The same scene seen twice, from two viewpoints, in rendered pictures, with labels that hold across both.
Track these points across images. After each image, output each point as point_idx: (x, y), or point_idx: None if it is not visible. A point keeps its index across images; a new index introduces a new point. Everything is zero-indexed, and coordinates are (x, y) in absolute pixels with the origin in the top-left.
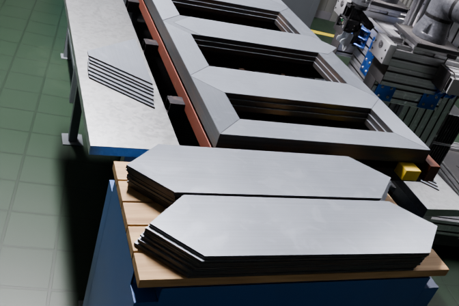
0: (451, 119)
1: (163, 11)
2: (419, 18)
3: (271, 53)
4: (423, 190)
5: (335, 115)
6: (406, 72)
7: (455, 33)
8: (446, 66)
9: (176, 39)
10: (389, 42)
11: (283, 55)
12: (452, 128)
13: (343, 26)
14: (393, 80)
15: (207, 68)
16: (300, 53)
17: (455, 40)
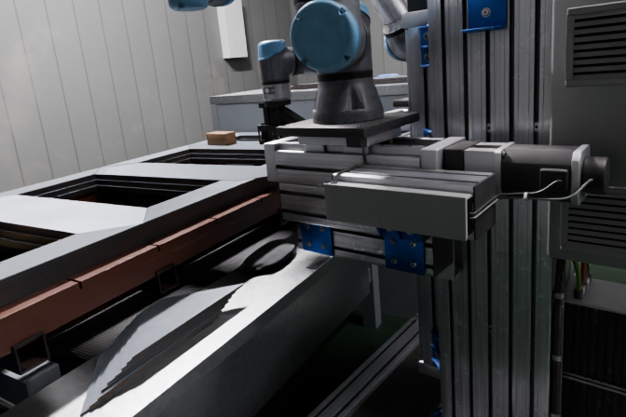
0: (603, 319)
1: (129, 161)
2: (409, 100)
3: (168, 187)
4: (53, 404)
5: (38, 244)
6: (309, 192)
7: (462, 105)
8: (354, 166)
9: (61, 178)
10: (269, 141)
11: (182, 189)
12: (620, 345)
13: (262, 137)
14: (298, 210)
15: (6, 196)
16: (200, 184)
17: (472, 120)
